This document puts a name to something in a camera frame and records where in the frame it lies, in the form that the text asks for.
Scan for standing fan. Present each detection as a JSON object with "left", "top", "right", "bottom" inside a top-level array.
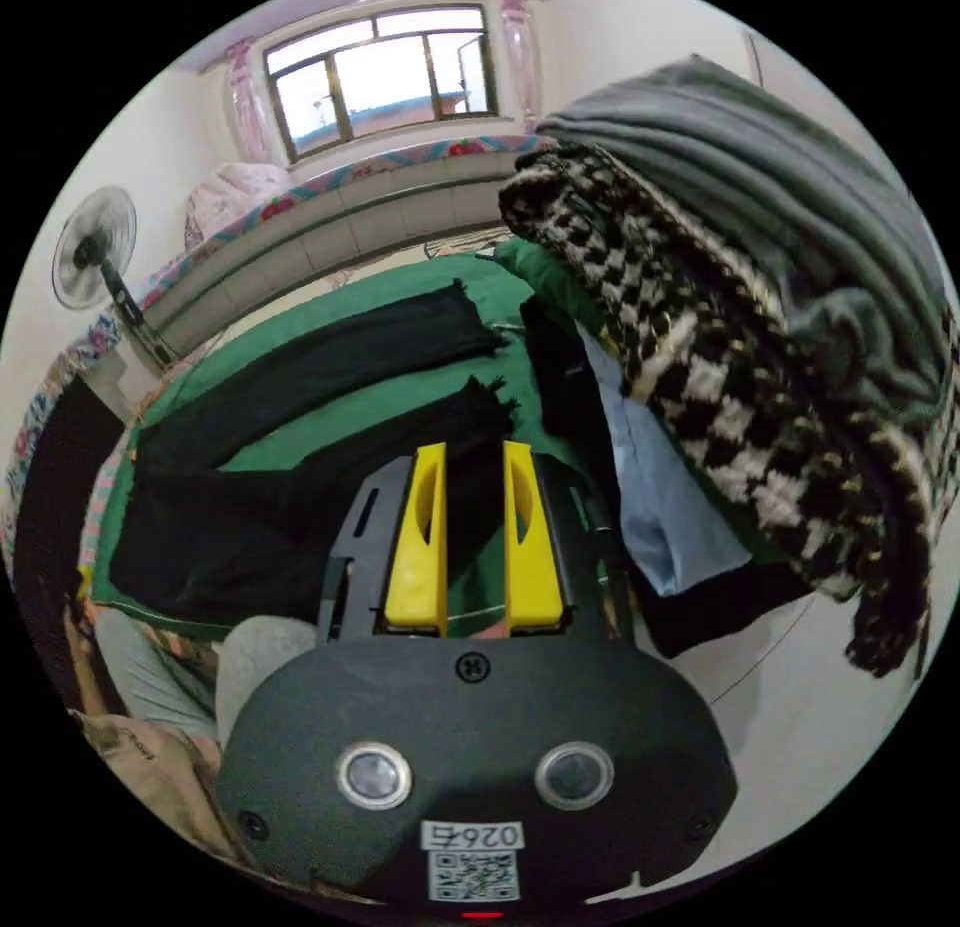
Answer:
[{"left": 50, "top": 184, "right": 183, "bottom": 367}]

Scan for pink flowered rolled blanket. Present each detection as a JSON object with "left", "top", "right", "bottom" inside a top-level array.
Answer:
[{"left": 182, "top": 161, "right": 295, "bottom": 252}]

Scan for window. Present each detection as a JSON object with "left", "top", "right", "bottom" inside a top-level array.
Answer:
[{"left": 261, "top": 2, "right": 502, "bottom": 165}]

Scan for person's body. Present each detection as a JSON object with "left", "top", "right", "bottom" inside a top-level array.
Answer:
[{"left": 91, "top": 606, "right": 321, "bottom": 750}]

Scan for bed with green sheet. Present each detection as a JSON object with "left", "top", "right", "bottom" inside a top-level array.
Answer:
[{"left": 80, "top": 250, "right": 826, "bottom": 718}]

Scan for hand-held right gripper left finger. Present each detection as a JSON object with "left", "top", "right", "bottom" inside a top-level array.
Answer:
[{"left": 382, "top": 441, "right": 450, "bottom": 637}]

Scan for black pants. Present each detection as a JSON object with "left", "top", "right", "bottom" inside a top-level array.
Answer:
[{"left": 110, "top": 278, "right": 526, "bottom": 630}]

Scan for pile of clothes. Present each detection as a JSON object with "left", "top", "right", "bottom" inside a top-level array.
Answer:
[{"left": 497, "top": 53, "right": 960, "bottom": 681}]

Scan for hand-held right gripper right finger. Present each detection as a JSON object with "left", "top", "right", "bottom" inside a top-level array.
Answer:
[{"left": 502, "top": 440, "right": 563, "bottom": 638}]

